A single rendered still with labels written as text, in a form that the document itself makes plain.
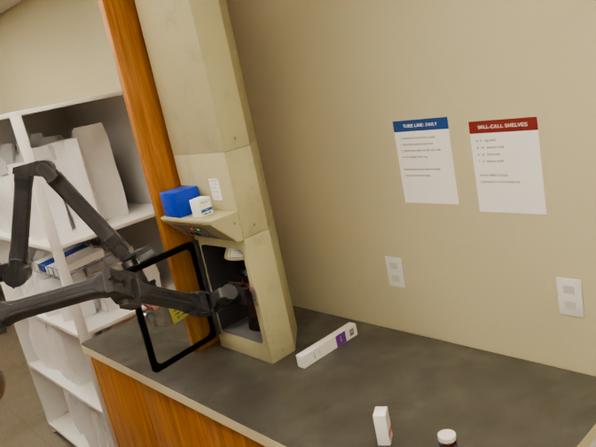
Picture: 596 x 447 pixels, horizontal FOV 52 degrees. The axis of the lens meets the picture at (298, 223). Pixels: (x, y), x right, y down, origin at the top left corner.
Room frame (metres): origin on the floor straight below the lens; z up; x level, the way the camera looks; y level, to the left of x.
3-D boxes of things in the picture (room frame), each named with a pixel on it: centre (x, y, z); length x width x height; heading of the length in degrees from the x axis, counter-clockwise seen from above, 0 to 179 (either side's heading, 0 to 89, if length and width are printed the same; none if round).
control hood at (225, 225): (2.09, 0.34, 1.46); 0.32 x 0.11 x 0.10; 40
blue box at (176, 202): (2.16, 0.39, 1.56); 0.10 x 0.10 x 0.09; 40
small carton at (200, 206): (2.06, 0.31, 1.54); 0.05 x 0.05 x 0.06; 46
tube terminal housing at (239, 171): (2.21, 0.20, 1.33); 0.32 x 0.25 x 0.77; 40
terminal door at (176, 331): (2.12, 0.50, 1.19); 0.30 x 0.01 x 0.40; 136
